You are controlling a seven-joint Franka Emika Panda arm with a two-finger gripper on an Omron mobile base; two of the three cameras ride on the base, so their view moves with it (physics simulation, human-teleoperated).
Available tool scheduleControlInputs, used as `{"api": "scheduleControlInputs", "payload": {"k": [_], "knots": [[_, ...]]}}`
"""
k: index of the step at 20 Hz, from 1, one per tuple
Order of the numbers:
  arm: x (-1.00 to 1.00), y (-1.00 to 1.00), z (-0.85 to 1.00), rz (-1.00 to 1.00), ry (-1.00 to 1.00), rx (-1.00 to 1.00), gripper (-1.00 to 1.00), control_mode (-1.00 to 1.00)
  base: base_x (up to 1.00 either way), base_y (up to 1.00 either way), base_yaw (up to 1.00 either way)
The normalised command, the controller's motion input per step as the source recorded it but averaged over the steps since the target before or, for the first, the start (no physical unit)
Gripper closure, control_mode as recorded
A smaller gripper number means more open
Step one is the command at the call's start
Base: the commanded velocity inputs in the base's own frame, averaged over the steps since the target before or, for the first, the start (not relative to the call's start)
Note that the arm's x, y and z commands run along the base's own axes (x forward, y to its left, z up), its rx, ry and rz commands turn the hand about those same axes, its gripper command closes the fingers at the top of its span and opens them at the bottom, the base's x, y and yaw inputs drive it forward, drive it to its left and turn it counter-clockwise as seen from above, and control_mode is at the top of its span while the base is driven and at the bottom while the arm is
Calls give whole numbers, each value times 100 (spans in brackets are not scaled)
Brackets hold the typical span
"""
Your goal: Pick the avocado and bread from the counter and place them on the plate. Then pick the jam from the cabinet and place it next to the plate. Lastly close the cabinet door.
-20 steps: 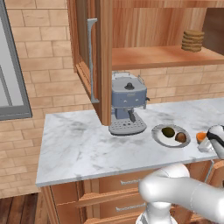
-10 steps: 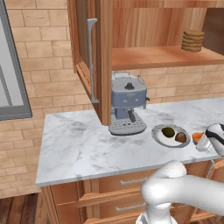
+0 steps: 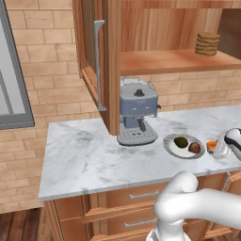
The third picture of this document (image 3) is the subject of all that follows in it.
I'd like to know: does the wooden wall cabinet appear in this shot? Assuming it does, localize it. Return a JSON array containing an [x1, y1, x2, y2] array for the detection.
[[120, 0, 241, 77]]

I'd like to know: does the blue grey espresso machine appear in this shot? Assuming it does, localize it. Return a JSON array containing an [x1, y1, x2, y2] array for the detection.
[[116, 76, 162, 148]]

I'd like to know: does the grey drawer handle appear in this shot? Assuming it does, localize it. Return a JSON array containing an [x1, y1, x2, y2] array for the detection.
[[123, 217, 158, 229], [129, 189, 160, 201]]

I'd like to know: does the brown bread roll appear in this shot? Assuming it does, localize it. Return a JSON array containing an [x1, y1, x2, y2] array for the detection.
[[187, 141, 202, 154]]

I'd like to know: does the dark green avocado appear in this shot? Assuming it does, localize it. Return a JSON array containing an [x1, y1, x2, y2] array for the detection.
[[173, 136, 189, 150]]

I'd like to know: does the orange jam jar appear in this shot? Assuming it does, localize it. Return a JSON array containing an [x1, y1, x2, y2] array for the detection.
[[206, 139, 218, 154]]

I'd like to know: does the wooden wall cabinet door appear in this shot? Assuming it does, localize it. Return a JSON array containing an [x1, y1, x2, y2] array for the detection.
[[72, 0, 122, 137]]

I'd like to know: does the grey framed window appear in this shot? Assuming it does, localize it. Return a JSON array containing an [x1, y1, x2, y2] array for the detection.
[[0, 0, 36, 131]]

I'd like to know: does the brown stacked round item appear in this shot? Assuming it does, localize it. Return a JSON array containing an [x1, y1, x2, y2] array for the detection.
[[194, 31, 221, 57]]

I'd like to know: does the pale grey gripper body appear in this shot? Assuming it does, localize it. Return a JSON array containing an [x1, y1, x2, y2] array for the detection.
[[213, 131, 233, 160]]

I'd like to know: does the grey base door handle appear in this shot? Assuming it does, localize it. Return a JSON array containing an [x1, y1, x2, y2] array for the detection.
[[221, 171, 232, 193]]

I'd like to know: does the long grey door handle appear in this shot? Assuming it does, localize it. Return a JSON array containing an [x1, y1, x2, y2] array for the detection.
[[93, 19, 108, 113]]

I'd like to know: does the wooden base cabinet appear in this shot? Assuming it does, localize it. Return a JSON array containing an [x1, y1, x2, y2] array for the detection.
[[43, 170, 241, 241]]

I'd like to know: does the wooden base cabinet door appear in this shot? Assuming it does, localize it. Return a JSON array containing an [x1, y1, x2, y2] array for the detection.
[[226, 170, 241, 196]]

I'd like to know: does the wooden drawer front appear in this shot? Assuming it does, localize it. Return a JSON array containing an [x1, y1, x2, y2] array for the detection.
[[106, 208, 162, 235], [105, 183, 168, 209]]

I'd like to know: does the grey round plate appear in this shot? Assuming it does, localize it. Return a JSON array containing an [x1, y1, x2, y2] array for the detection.
[[162, 133, 206, 160]]

